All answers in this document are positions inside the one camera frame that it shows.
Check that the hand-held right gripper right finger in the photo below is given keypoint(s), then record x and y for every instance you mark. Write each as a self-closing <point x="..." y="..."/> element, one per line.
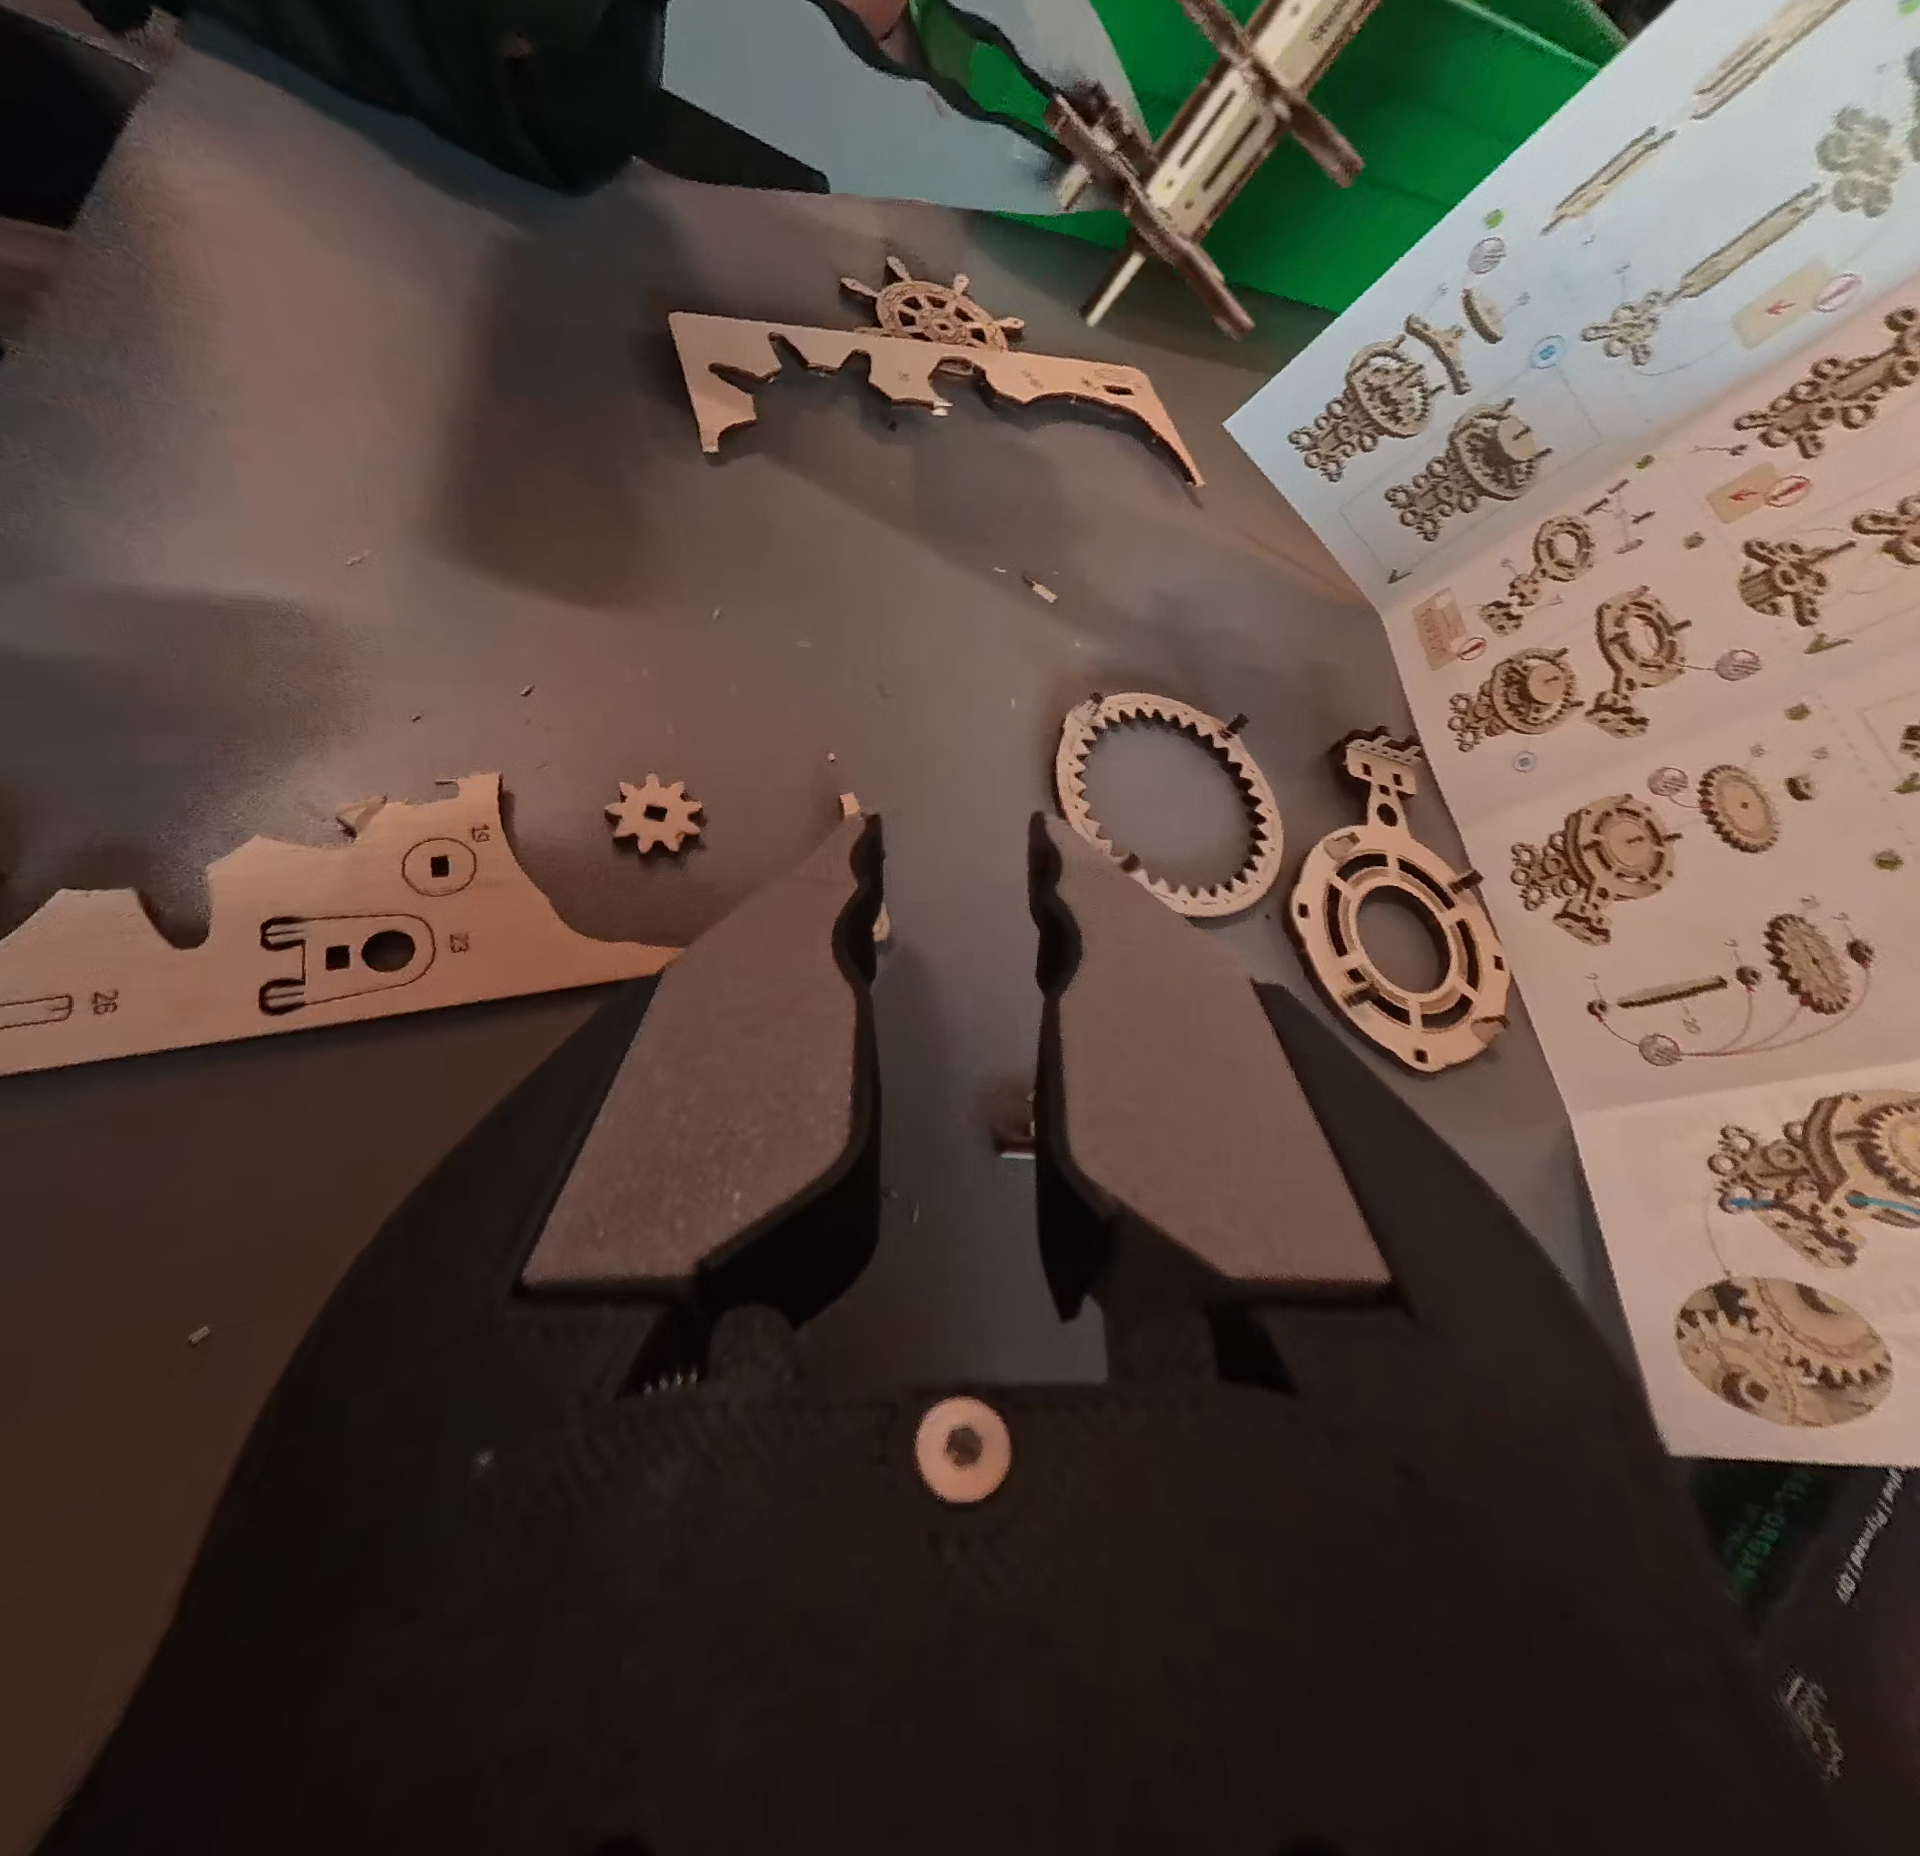
<point x="1200" y="1120"/>

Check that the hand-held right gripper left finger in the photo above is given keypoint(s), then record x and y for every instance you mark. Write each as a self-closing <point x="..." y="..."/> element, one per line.
<point x="705" y="1105"/>

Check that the wooden axle model assembly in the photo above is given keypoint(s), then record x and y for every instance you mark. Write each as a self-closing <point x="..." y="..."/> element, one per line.
<point x="1245" y="72"/>

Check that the small wooden gear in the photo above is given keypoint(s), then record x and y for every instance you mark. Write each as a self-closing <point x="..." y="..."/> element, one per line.
<point x="629" y="829"/>

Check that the large wooden parts sheet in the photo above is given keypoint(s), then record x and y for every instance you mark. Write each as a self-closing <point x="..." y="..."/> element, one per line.
<point x="226" y="985"/>

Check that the wooden ship wheel part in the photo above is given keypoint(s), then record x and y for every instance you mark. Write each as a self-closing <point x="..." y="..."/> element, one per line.
<point x="932" y="307"/>

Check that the wooden sheet offcut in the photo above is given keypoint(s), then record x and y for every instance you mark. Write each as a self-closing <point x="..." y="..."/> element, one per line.
<point x="1050" y="378"/>

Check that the green box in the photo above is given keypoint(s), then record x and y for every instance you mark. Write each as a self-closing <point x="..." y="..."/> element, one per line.
<point x="1426" y="162"/>

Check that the printed instruction booklet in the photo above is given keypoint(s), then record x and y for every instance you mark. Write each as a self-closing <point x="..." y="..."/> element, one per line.
<point x="1651" y="610"/>

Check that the black kit box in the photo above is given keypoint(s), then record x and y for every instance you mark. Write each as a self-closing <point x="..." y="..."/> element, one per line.
<point x="1830" y="1616"/>

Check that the round wooden frame part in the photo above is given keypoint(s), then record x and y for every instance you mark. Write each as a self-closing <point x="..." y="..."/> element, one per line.
<point x="1384" y="798"/>

